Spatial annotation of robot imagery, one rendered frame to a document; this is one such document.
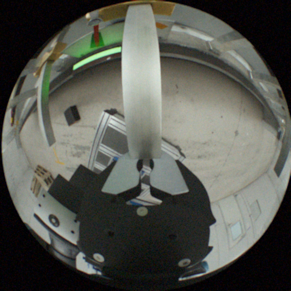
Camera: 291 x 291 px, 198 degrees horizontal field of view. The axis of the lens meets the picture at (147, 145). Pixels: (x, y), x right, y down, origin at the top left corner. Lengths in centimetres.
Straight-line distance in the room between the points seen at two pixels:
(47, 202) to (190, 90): 117
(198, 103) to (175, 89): 28
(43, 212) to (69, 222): 8
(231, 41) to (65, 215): 54
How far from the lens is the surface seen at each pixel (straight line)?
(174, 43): 30
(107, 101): 102
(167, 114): 97
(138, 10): 16
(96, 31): 24
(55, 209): 27
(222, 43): 31
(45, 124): 27
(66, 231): 26
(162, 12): 21
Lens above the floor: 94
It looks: 61 degrees down
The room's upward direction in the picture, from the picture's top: 179 degrees counter-clockwise
